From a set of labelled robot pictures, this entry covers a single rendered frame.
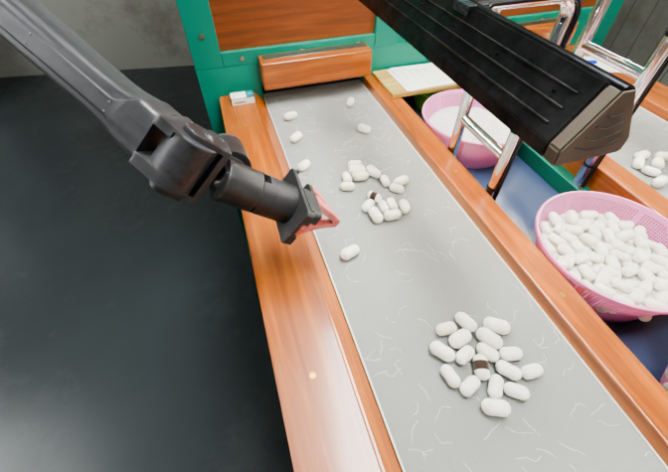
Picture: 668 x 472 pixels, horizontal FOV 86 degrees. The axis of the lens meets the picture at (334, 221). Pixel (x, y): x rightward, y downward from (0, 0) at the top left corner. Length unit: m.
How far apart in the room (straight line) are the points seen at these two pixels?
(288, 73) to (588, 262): 0.79
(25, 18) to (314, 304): 0.48
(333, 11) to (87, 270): 1.41
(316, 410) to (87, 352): 1.21
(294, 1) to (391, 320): 0.79
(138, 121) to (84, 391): 1.21
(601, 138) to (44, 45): 0.56
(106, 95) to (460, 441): 0.57
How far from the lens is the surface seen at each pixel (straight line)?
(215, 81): 1.06
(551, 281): 0.67
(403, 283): 0.62
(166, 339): 1.50
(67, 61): 0.51
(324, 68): 1.03
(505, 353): 0.58
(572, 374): 0.63
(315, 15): 1.06
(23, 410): 1.63
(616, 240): 0.84
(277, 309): 0.56
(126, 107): 0.46
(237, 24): 1.03
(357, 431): 0.49
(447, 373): 0.54
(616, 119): 0.40
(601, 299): 0.71
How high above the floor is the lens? 1.25
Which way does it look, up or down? 47 degrees down
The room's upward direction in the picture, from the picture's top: straight up
